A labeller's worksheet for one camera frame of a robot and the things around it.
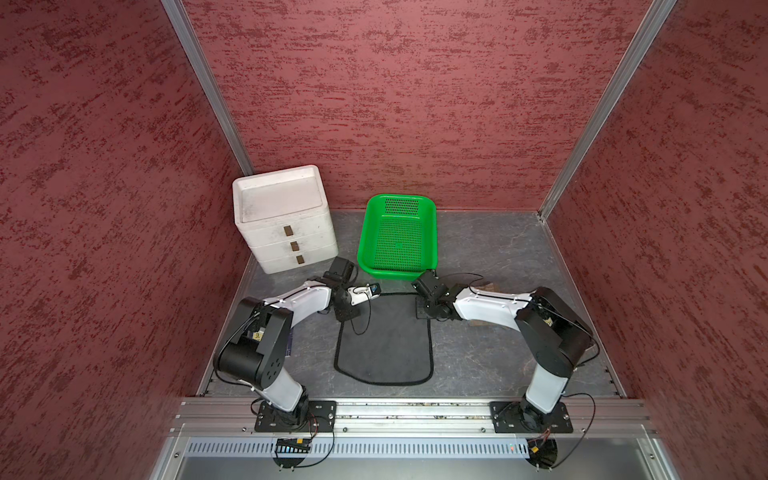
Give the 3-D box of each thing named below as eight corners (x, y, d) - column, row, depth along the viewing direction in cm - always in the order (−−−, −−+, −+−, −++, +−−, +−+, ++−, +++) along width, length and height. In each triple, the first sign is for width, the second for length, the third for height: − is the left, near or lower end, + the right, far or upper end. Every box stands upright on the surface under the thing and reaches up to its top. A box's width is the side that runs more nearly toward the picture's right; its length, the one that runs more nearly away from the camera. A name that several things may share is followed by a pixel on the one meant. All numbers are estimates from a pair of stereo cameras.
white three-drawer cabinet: (265, 280, 102) (233, 229, 81) (262, 233, 116) (233, 179, 95) (340, 260, 108) (328, 207, 87) (329, 218, 122) (316, 163, 100)
